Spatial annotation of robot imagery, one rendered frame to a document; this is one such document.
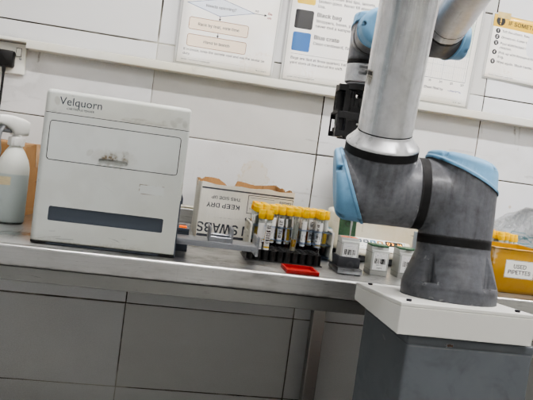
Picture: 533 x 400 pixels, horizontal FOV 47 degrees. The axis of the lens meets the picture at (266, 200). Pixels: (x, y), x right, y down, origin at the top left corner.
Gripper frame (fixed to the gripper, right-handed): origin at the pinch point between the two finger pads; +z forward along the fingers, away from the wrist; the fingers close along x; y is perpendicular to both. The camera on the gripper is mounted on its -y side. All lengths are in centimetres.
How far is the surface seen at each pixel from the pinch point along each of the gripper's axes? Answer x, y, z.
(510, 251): 3.3, -35.9, 11.4
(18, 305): -54, 81, 51
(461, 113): -55, -45, -24
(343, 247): 1.9, 1.3, 15.0
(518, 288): 3.3, -39.1, 19.3
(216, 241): 6.4, 29.1, 16.5
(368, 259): -1.5, -5.6, 17.6
